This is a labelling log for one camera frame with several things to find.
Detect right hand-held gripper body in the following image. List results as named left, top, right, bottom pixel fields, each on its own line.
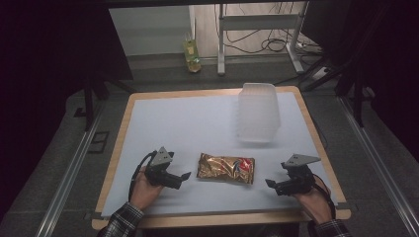
left=273, top=153, right=322, bottom=198

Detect white power strip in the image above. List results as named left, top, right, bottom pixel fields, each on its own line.
left=311, top=66, right=331, bottom=82

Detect white metal stand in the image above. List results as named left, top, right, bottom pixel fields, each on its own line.
left=216, top=1, right=310, bottom=77

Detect wooden table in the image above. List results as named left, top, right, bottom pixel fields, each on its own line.
left=91, top=85, right=352, bottom=231

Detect black floor cables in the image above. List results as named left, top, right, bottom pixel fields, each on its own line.
left=213, top=2, right=325, bottom=57

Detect white table mat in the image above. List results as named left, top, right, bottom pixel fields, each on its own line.
left=100, top=91, right=339, bottom=218

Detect person's left hand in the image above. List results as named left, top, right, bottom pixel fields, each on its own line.
left=129, top=165, right=165, bottom=211

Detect yellow-green bottle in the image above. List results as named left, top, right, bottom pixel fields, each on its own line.
left=182, top=31, right=203, bottom=74

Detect person's right hand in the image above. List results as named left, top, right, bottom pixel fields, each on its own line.
left=291, top=183, right=334, bottom=225

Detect black stand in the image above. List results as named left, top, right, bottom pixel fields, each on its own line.
left=300, top=55, right=378, bottom=128
left=72, top=73, right=137, bottom=132

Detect aluminium floor rail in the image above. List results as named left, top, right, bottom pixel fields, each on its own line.
left=35, top=101, right=107, bottom=237
left=338, top=96, right=419, bottom=237

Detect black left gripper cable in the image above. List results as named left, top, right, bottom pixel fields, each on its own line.
left=127, top=150, right=158, bottom=202

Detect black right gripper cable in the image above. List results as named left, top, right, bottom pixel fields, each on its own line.
left=311, top=173, right=338, bottom=221

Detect translucent plastic container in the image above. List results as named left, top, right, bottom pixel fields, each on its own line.
left=236, top=82, right=282, bottom=143

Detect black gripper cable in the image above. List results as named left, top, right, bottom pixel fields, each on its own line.
left=311, top=173, right=338, bottom=221
left=127, top=150, right=158, bottom=202

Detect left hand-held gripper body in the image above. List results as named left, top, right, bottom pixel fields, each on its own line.
left=143, top=146, right=184, bottom=191

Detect golden snack packet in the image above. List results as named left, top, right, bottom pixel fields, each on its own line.
left=196, top=152, right=257, bottom=186

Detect black floor plate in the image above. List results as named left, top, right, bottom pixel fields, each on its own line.
left=86, top=130, right=111, bottom=154

